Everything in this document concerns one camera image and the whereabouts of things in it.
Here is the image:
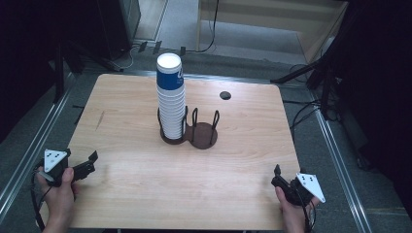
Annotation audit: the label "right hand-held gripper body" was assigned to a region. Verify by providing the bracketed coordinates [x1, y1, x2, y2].
[271, 173, 326, 207]

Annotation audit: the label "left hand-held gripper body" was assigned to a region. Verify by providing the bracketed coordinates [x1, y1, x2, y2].
[34, 148, 97, 188]

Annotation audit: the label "dark wooden cup holder rack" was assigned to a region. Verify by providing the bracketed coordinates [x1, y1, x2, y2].
[156, 105, 221, 150]

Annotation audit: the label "stack of paper cups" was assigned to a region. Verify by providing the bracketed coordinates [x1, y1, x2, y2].
[156, 86, 187, 141]

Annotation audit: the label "person's right hand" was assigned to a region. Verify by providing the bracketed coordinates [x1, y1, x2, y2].
[275, 185, 321, 228]

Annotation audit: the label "person's left hand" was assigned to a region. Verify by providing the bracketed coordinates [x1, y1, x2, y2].
[36, 166, 79, 225]

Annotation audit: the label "black metal stand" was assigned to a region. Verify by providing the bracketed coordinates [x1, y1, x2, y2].
[270, 48, 345, 121]
[52, 41, 124, 105]

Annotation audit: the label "black cabinet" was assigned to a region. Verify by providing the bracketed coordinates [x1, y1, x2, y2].
[96, 0, 142, 61]

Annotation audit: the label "light wooden furniture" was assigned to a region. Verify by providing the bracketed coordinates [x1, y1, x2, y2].
[195, 0, 350, 64]

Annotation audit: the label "aluminium floor rail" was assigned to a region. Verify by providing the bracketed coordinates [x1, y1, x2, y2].
[310, 96, 374, 233]
[0, 72, 76, 216]

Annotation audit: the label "right hand-held gripper cable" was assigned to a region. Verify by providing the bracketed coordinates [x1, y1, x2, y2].
[298, 189, 317, 233]

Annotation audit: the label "hand-held gripper cable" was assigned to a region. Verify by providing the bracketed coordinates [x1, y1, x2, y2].
[30, 170, 54, 233]
[298, 189, 317, 233]

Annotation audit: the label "left hand-held gripper cable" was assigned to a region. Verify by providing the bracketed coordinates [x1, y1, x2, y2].
[30, 170, 54, 233]

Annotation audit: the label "black floor cables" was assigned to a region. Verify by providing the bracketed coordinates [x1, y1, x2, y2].
[282, 98, 326, 131]

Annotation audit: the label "white floor cable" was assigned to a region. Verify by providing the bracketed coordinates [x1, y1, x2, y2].
[123, 44, 141, 71]

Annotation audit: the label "black hanging cable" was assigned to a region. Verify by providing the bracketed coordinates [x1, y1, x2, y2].
[186, 0, 221, 53]

